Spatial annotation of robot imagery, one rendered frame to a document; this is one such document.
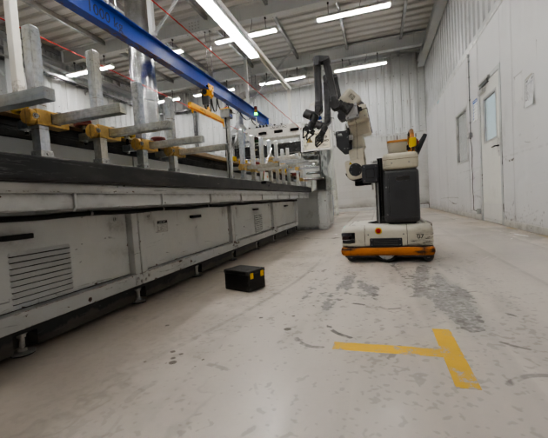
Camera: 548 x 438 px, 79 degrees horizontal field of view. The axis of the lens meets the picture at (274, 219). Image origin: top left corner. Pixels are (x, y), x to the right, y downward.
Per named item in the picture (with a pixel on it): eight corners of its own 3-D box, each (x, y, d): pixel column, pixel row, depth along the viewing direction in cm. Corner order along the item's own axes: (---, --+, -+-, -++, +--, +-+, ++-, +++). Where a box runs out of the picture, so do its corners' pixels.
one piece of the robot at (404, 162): (417, 230, 296) (413, 136, 291) (423, 238, 244) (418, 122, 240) (377, 231, 306) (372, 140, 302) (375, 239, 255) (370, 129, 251)
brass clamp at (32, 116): (70, 129, 118) (70, 116, 117) (33, 122, 105) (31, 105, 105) (57, 132, 120) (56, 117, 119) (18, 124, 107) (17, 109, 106)
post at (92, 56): (110, 171, 136) (98, 50, 133) (103, 171, 132) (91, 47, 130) (103, 172, 137) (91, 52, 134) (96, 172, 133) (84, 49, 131)
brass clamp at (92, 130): (122, 141, 142) (121, 129, 141) (96, 136, 129) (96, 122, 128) (110, 142, 143) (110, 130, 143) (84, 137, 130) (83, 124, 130)
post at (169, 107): (179, 186, 184) (172, 97, 181) (176, 186, 180) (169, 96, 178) (174, 187, 185) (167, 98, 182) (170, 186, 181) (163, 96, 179)
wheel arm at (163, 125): (173, 131, 130) (172, 120, 130) (168, 129, 127) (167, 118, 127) (85, 143, 143) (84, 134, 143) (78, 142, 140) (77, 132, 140)
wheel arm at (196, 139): (205, 144, 154) (204, 135, 154) (201, 143, 151) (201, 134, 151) (127, 154, 167) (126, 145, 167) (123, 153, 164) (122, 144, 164)
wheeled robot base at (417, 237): (426, 245, 298) (425, 217, 297) (436, 257, 238) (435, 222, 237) (350, 246, 320) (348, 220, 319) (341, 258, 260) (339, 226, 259)
